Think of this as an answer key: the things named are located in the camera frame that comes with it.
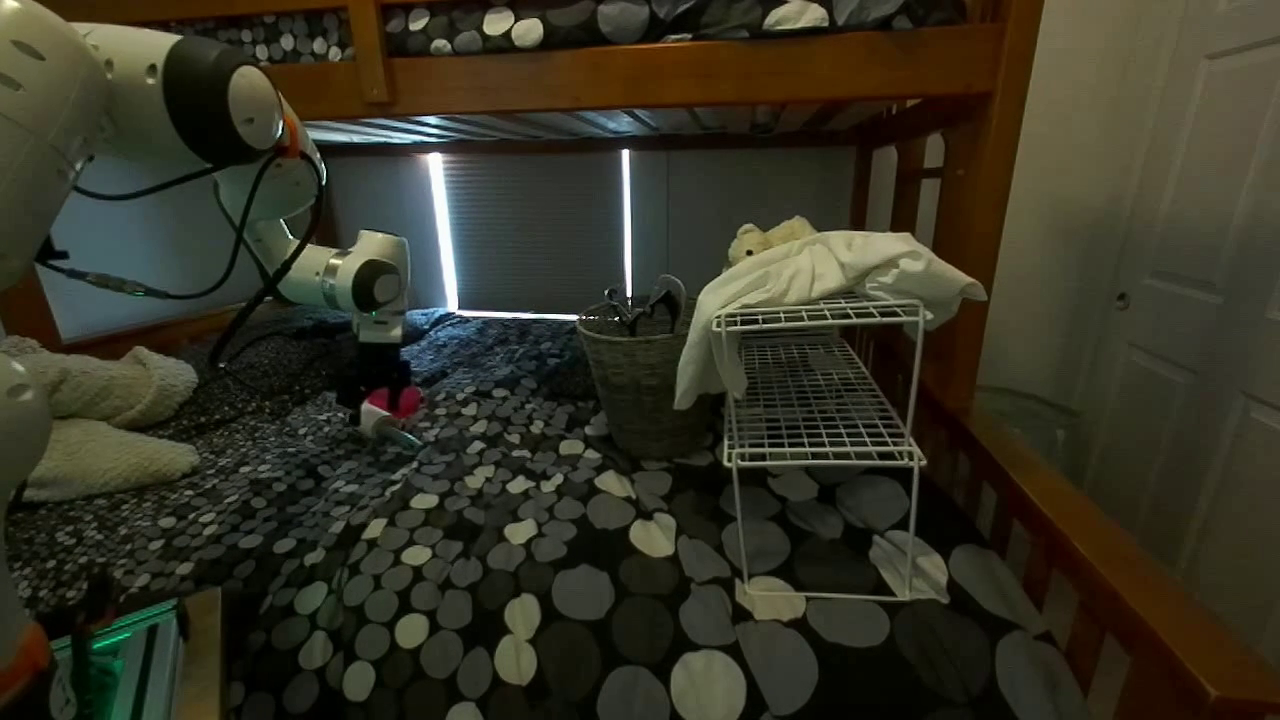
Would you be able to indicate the woven wicker basket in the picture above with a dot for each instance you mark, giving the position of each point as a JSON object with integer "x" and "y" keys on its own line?
{"x": 641, "y": 385}

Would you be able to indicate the pale yellow plush toy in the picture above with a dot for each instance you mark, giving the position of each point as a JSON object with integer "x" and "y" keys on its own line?
{"x": 764, "y": 236}

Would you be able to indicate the black pebble print bedspread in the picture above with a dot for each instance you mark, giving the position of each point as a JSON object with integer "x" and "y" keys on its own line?
{"x": 532, "y": 560}

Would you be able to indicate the pebble print mattress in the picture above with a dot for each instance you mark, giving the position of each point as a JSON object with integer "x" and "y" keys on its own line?
{"x": 532, "y": 20}

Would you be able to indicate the white panel door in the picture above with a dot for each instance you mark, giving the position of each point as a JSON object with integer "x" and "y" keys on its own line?
{"x": 1200, "y": 265}

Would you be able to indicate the white cloth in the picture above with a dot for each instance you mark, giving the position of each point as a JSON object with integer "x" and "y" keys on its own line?
{"x": 824, "y": 265}

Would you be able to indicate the grey window blind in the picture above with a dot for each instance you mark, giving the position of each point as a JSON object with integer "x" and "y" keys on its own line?
{"x": 733, "y": 201}
{"x": 384, "y": 195}
{"x": 532, "y": 224}

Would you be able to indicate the green lit box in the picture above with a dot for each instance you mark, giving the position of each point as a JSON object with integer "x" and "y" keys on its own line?
{"x": 125, "y": 662}

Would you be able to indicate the dark items in basket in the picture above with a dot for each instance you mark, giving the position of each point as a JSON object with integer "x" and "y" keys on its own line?
{"x": 653, "y": 311}

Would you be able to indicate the brown wooden bunk bed frame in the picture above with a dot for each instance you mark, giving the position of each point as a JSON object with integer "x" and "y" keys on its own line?
{"x": 694, "y": 68}

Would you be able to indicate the translucent round bin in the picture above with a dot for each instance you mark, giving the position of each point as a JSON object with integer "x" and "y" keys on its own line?
{"x": 1025, "y": 425}

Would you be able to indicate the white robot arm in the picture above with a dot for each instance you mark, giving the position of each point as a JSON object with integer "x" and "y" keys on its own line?
{"x": 82, "y": 107}

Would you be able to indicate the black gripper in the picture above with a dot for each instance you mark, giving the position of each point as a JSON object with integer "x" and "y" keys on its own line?
{"x": 383, "y": 329}

